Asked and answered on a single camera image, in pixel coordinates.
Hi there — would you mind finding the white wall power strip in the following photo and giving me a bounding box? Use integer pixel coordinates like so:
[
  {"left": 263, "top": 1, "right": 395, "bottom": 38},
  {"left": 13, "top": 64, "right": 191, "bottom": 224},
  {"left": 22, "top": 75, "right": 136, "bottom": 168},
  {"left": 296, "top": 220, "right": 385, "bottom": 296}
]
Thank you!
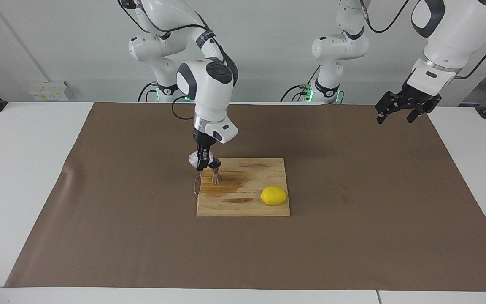
[{"left": 29, "top": 81, "right": 75, "bottom": 102}]

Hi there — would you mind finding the yellow lemon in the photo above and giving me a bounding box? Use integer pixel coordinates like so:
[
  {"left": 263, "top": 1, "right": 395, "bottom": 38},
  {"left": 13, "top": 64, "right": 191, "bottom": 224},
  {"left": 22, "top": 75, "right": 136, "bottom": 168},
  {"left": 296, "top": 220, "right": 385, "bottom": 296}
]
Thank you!
[{"left": 260, "top": 186, "right": 288, "bottom": 206}]

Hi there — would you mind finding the black right base cable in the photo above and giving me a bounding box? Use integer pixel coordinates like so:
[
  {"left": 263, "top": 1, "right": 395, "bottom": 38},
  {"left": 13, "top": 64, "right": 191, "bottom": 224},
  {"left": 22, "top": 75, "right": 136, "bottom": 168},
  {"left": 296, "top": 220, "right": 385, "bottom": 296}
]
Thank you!
[{"left": 138, "top": 82, "right": 159, "bottom": 103}]

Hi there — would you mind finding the black left base cable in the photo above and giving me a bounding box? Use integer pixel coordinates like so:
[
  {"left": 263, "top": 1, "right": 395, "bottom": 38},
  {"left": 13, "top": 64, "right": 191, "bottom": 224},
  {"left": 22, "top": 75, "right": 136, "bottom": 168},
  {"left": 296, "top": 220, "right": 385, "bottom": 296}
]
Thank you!
[{"left": 280, "top": 84, "right": 313, "bottom": 103}]

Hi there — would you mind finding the wooden cutting board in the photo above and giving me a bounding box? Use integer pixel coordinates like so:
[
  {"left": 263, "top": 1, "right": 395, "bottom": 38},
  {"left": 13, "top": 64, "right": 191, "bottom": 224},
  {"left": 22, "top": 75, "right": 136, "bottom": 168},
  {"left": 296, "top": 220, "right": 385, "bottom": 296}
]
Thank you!
[{"left": 194, "top": 158, "right": 291, "bottom": 217}]

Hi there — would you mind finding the brown table mat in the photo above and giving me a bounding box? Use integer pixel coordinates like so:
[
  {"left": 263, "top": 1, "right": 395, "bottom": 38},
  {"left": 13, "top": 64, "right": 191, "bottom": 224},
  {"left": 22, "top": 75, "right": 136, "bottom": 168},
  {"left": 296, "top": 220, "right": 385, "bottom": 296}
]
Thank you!
[{"left": 5, "top": 103, "right": 486, "bottom": 292}]

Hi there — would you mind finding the black base cable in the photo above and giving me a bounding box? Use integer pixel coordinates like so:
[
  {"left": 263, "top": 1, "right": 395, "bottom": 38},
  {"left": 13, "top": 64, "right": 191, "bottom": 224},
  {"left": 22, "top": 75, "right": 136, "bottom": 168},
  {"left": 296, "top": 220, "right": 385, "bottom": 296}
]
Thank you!
[
  {"left": 280, "top": 84, "right": 313, "bottom": 103},
  {"left": 138, "top": 82, "right": 159, "bottom": 103}
]

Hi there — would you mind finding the steel jigger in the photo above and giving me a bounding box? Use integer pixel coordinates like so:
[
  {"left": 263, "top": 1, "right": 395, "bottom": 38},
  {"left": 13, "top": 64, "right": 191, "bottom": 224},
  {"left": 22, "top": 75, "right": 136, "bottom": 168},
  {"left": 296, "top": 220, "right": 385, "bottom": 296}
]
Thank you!
[{"left": 211, "top": 158, "right": 223, "bottom": 185}]

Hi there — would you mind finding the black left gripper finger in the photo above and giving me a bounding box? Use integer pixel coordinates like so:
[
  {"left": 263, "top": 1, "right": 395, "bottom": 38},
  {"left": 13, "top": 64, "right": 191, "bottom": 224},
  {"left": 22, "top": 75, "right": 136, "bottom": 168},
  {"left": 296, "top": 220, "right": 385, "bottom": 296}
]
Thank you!
[
  {"left": 407, "top": 96, "right": 442, "bottom": 124},
  {"left": 375, "top": 91, "right": 402, "bottom": 124}
]

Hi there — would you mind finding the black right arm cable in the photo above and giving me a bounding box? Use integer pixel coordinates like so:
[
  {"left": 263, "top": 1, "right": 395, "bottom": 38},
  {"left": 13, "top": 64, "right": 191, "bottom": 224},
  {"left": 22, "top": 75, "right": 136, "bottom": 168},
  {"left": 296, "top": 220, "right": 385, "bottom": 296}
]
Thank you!
[{"left": 119, "top": 0, "right": 216, "bottom": 121}]

